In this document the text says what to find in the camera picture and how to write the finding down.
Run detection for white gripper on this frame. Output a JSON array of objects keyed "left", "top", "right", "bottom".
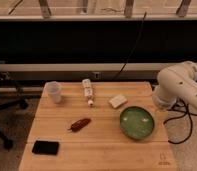
[{"left": 152, "top": 87, "right": 174, "bottom": 122}]

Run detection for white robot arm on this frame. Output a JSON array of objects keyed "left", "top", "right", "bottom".
[{"left": 152, "top": 61, "right": 197, "bottom": 110}]

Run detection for green ceramic bowl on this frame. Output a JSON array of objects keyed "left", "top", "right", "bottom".
[{"left": 120, "top": 106, "right": 155, "bottom": 140}]

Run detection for white sponge block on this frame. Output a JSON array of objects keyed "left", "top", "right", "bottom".
[{"left": 109, "top": 94, "right": 127, "bottom": 108}]

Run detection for white tube bottle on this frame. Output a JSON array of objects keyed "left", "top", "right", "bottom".
[{"left": 82, "top": 79, "right": 94, "bottom": 107}]

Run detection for translucent plastic cup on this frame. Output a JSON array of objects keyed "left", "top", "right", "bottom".
[{"left": 45, "top": 81, "right": 61, "bottom": 103}]

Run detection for black phone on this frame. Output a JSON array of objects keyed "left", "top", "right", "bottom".
[{"left": 32, "top": 140, "right": 59, "bottom": 155}]

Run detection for black office chair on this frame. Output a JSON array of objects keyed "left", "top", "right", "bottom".
[{"left": 0, "top": 72, "right": 28, "bottom": 150}]

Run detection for white baseboard heater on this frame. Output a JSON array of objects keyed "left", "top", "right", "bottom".
[{"left": 0, "top": 63, "right": 172, "bottom": 81}]

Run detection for black cable on floor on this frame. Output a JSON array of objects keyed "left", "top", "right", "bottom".
[{"left": 163, "top": 98, "right": 197, "bottom": 145}]

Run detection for black cable on wall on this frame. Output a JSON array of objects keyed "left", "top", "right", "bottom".
[{"left": 111, "top": 11, "right": 148, "bottom": 81}]

